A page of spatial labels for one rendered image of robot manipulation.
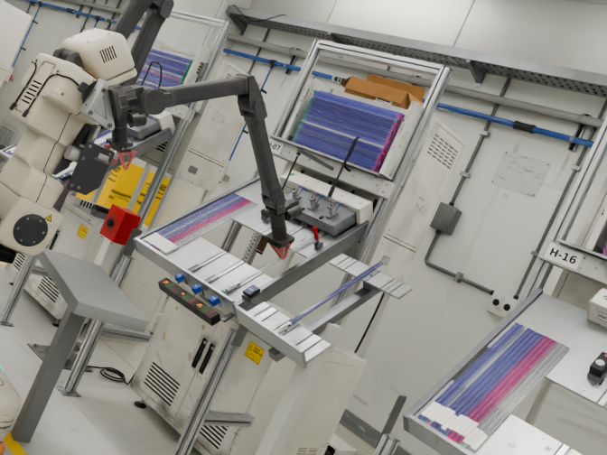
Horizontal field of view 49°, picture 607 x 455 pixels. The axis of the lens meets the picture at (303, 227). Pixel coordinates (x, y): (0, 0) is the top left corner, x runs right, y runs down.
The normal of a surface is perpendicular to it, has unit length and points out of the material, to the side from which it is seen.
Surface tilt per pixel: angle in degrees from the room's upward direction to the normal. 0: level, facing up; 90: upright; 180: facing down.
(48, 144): 90
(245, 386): 90
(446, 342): 90
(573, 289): 90
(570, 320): 44
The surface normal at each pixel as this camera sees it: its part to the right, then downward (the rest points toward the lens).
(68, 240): -0.60, -0.26
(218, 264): -0.10, -0.84
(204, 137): 0.69, 0.33
